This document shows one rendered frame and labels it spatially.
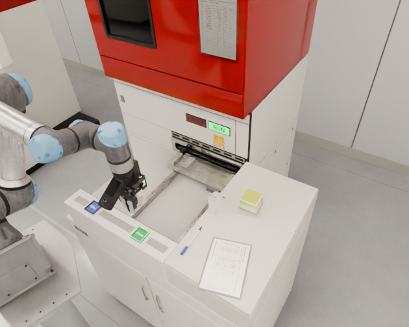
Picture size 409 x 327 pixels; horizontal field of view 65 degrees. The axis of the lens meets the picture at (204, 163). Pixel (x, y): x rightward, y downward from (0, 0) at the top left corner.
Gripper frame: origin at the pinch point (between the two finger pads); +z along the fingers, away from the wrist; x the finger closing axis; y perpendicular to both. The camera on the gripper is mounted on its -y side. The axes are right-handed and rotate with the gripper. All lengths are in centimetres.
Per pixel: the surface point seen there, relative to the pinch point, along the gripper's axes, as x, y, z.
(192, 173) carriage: 7, 45, 23
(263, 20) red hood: -15, 66, -47
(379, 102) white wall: -53, 207, 52
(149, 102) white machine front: 42, 59, -1
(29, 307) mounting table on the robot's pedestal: 22, -39, 29
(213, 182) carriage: -5, 45, 23
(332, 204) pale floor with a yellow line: -49, 143, 111
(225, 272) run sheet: -36.2, 4.3, 13.9
